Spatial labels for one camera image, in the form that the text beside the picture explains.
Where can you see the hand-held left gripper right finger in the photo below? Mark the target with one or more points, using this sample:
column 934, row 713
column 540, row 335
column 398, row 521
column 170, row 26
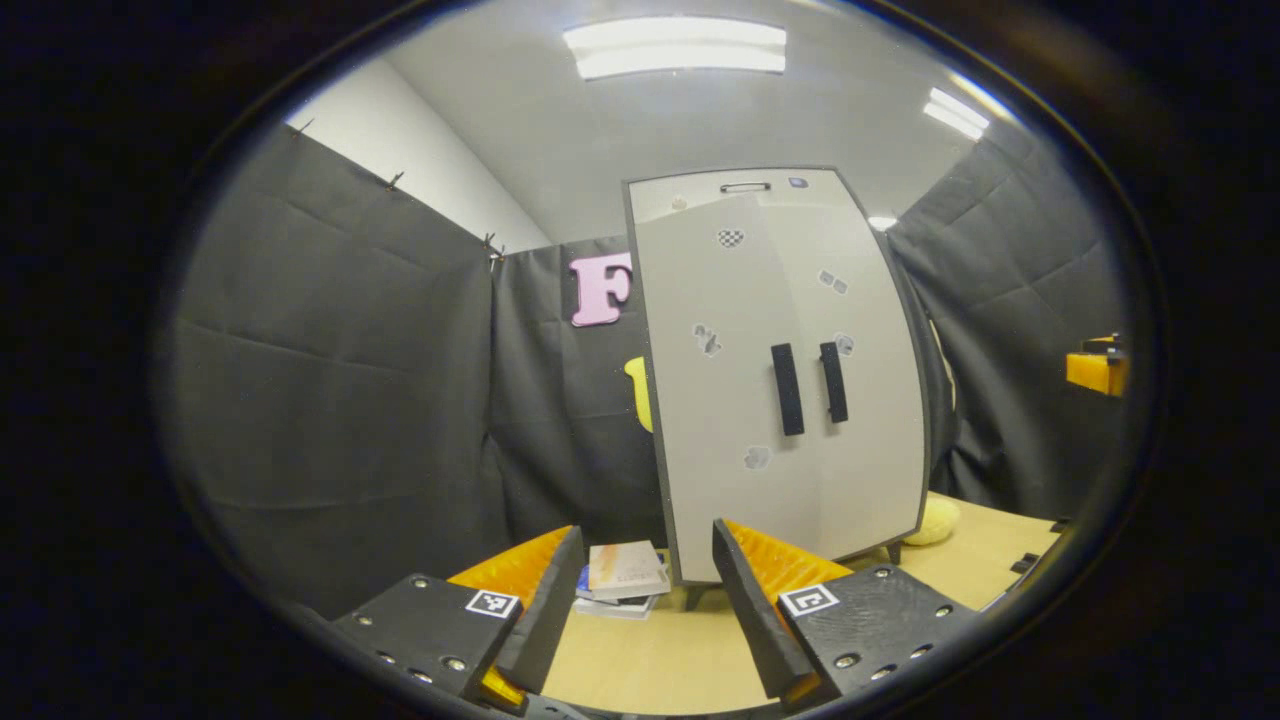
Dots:
column 755, row 620

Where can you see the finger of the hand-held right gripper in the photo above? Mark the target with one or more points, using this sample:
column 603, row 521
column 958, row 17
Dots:
column 1095, row 372

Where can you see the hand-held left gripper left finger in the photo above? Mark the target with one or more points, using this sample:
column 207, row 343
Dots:
column 548, row 610

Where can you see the grey cabinet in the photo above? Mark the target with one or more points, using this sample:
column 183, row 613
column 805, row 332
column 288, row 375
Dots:
column 694, row 596

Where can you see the grey cabinet door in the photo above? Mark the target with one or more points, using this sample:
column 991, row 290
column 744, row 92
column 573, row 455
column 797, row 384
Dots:
column 880, row 430
column 720, row 450

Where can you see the grey cabinet drawer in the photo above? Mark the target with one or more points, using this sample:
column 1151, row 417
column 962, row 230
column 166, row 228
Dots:
column 680, row 195

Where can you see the blue book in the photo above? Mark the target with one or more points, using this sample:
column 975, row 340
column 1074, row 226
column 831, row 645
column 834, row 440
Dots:
column 583, row 583

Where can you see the grey book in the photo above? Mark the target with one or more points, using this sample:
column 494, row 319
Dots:
column 615, row 607

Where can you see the beige book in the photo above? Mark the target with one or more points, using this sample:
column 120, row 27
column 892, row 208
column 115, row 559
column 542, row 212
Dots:
column 628, row 570

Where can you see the small black block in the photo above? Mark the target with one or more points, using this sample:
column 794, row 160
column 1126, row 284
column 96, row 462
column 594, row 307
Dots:
column 1025, row 563

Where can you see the pale yellow plush toy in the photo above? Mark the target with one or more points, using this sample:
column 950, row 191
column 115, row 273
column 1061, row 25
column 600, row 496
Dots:
column 935, row 522

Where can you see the distant round ceiling light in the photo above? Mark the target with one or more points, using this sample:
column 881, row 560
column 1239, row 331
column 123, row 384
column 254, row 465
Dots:
column 883, row 223

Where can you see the small ceiling light panel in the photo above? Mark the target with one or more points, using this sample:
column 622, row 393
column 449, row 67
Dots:
column 955, row 112

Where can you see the large ceiling light panel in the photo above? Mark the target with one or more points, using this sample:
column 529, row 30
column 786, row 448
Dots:
column 675, row 47

